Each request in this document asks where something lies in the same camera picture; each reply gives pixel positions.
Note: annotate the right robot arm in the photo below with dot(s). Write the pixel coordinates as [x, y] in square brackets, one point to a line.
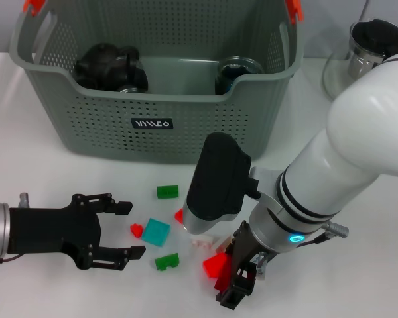
[351, 132]

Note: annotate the teal square toy plate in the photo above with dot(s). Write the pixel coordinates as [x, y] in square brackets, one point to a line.
[156, 232]

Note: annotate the grey-green perforated storage bin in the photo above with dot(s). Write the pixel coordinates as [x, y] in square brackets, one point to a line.
[152, 139]

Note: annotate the green toy brick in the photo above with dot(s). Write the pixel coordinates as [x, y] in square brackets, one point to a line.
[167, 192]
[166, 262]

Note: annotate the black clay teapot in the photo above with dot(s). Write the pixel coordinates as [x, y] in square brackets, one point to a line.
[96, 64]

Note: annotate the bright red toy brick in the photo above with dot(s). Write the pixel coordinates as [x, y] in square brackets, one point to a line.
[214, 265]

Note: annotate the small orange-red notched brick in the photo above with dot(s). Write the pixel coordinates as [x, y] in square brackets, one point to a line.
[136, 230]

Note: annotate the dark red brick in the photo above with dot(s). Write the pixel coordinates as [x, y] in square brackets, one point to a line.
[224, 278]

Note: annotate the glass coffee pot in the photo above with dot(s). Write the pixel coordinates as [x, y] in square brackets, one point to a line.
[374, 33]

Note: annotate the small red square brick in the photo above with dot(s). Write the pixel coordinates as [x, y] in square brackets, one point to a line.
[179, 217]

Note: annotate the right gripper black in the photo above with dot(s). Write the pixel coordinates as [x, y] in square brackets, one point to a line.
[245, 251]

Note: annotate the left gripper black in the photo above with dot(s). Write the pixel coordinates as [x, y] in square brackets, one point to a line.
[53, 232]

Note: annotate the right gripper silver plug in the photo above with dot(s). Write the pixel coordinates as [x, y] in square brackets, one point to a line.
[261, 261]

